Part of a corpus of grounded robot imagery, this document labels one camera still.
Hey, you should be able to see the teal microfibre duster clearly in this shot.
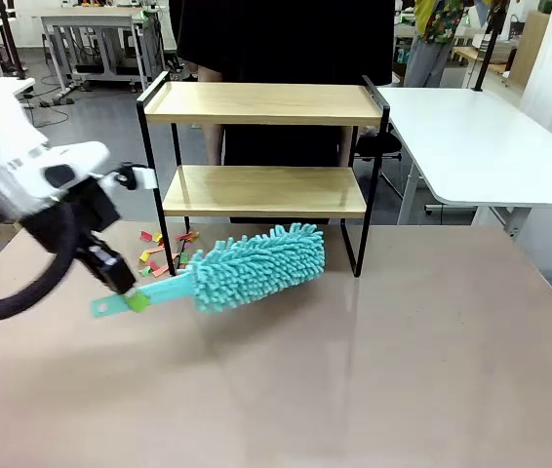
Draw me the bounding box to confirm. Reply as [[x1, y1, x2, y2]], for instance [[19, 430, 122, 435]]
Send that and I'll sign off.
[[90, 222, 327, 321]]

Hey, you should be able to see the brown cardboard board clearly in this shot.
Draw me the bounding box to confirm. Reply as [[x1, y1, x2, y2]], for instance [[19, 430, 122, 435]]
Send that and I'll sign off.
[[508, 10, 550, 85]]

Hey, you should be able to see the grey metal workbench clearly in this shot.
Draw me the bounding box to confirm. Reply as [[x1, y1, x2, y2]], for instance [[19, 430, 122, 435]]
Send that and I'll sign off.
[[40, 7, 166, 94]]

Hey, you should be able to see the black pole stand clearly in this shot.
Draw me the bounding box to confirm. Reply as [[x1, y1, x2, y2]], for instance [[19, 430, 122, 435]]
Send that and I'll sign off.
[[470, 0, 507, 93]]

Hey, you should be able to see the black frame wooden shelf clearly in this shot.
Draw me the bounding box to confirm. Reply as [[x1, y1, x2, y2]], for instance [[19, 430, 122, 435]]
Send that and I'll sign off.
[[137, 70, 393, 279]]

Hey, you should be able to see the large white table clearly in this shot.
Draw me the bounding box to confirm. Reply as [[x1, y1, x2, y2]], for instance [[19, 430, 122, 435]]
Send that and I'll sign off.
[[375, 85, 552, 241]]

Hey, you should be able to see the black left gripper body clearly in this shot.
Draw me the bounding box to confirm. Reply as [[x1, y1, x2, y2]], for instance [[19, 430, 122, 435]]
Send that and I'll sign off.
[[68, 175, 138, 297]]

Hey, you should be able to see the dark grey plastic stool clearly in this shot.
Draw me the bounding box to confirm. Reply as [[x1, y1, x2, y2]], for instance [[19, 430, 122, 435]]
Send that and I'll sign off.
[[355, 131, 403, 163]]

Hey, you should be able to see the black tripod stand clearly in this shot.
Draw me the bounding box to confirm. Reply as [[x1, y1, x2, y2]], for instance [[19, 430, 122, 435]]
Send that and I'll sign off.
[[0, 0, 28, 81]]

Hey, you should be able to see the low wooden bench table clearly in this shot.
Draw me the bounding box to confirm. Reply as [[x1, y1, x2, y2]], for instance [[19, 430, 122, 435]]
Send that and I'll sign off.
[[451, 44, 512, 77]]

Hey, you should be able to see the person in floral shirt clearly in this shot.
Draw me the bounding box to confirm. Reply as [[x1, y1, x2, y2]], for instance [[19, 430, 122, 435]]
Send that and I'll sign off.
[[404, 0, 472, 89]]

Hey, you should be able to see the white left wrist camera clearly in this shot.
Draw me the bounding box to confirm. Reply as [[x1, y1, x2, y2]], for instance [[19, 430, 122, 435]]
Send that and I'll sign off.
[[107, 164, 158, 192]]

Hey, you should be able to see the small white side table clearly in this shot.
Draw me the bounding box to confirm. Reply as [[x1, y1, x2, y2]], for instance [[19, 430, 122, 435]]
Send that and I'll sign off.
[[12, 77, 37, 98]]

